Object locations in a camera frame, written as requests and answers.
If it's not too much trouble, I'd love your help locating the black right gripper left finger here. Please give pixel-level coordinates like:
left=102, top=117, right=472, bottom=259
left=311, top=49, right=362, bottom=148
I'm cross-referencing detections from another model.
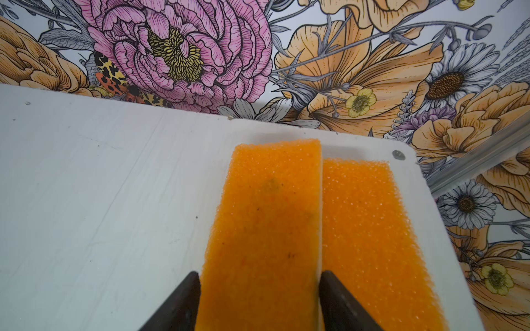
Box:
left=139, top=271, right=201, bottom=331

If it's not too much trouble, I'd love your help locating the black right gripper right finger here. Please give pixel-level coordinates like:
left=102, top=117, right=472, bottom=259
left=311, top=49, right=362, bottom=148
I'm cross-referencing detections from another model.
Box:
left=319, top=270, right=383, bottom=331

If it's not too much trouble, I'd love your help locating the orange sponge front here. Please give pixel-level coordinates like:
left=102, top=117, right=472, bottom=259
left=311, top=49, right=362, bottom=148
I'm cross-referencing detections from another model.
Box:
left=322, top=159, right=449, bottom=330

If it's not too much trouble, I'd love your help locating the orange sponge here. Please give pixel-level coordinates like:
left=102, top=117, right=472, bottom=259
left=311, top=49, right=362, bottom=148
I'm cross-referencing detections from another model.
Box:
left=195, top=139, right=322, bottom=330
left=322, top=159, right=449, bottom=330

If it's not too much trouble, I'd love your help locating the white two-tier metal shelf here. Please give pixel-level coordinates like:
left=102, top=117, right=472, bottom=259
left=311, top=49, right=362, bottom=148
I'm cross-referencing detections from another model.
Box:
left=1, top=85, right=483, bottom=330

